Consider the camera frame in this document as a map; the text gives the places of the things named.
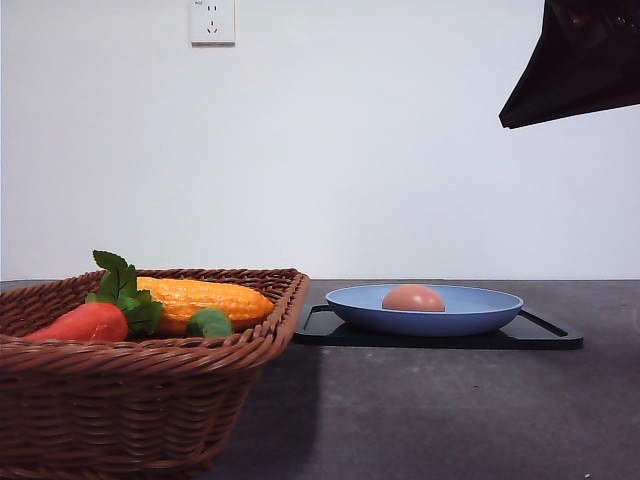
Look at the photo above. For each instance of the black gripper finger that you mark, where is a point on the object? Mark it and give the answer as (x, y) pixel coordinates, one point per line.
(587, 59)

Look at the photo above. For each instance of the yellow toy corn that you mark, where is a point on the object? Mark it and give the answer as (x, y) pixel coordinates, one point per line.
(178, 299)

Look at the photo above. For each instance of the red toy carrot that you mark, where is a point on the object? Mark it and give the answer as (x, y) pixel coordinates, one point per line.
(90, 322)

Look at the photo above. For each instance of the dark green rectangular tray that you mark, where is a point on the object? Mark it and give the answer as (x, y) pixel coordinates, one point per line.
(317, 327)

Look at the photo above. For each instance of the brown wicker basket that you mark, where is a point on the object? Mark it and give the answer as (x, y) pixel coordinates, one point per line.
(155, 407)

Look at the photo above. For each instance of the light blue plate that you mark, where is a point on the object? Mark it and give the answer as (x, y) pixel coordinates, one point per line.
(467, 310)

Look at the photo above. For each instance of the green toy corn stem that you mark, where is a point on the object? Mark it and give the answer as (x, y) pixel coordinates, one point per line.
(209, 323)

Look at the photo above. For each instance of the brown egg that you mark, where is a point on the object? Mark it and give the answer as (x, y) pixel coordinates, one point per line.
(413, 297)

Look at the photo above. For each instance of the white wall socket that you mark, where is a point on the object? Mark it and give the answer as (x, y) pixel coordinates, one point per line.
(213, 23)

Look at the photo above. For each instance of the green toy leaves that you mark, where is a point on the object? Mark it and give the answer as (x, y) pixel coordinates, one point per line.
(119, 286)

